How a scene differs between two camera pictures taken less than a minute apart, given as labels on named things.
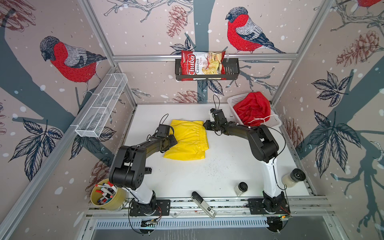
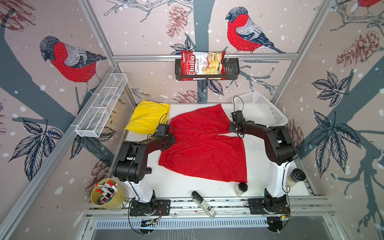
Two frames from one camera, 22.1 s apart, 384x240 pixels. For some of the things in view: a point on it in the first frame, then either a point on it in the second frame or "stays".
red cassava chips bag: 202,65 stays
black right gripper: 207,123 -> 231,124
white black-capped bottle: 296,175 stays
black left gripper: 173,141 stays
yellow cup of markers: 106,195 stays
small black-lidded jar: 240,189 stays
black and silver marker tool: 198,199 stays
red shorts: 254,110 -> 204,145
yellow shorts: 192,141 -> 146,116
